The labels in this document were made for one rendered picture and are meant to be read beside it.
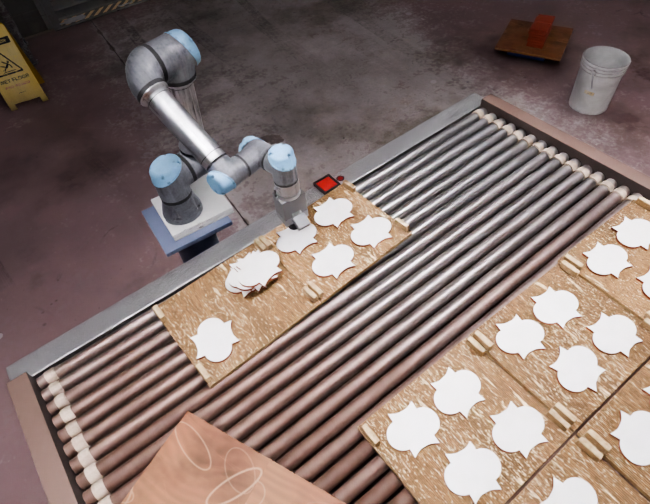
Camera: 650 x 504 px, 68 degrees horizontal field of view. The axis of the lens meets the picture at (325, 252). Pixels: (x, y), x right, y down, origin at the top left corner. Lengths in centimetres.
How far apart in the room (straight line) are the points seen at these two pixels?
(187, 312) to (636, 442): 127
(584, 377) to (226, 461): 94
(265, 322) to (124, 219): 203
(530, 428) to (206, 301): 99
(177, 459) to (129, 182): 261
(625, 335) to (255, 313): 106
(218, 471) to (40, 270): 234
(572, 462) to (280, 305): 88
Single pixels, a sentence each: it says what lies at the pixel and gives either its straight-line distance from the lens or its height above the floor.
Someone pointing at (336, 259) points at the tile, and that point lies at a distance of 159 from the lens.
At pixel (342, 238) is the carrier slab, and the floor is 94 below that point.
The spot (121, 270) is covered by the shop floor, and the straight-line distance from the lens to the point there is 310.
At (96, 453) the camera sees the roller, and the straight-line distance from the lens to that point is 152.
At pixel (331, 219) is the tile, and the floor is 95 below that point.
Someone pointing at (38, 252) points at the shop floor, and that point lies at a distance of 348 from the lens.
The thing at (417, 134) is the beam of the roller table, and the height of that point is 91.
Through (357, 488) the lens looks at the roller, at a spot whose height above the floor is 92.
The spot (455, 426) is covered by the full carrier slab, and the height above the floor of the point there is 94.
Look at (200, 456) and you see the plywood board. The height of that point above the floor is 104.
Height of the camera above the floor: 220
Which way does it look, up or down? 51 degrees down
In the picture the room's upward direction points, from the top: 7 degrees counter-clockwise
